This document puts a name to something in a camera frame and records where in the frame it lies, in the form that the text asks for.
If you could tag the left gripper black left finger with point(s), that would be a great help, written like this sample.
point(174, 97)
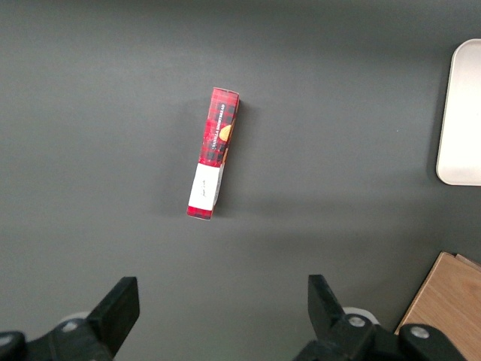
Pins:
point(112, 319)

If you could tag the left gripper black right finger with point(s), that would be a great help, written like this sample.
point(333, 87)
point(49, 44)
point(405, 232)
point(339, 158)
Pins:
point(327, 316)

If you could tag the wooden drawer cabinet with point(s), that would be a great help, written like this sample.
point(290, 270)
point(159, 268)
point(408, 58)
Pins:
point(447, 297)

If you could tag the red plaid biscuit box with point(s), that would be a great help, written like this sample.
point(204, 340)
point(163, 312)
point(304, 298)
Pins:
point(214, 150)

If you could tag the white rectangular tray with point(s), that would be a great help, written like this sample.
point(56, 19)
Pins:
point(464, 120)

